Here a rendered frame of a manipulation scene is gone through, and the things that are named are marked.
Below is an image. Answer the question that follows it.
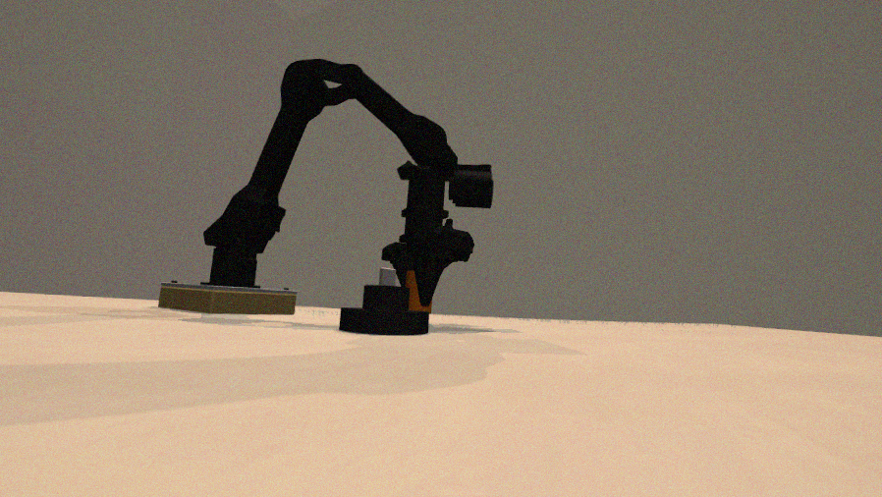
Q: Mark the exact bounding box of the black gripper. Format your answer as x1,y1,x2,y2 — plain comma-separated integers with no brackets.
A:
381,198,473,306

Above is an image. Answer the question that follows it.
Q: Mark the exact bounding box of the black round stepped pedestal with silver shaft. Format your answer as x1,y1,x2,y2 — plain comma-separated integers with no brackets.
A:
339,268,429,335

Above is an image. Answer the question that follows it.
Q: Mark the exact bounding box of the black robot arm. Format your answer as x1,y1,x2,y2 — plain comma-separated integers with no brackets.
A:
200,59,494,288

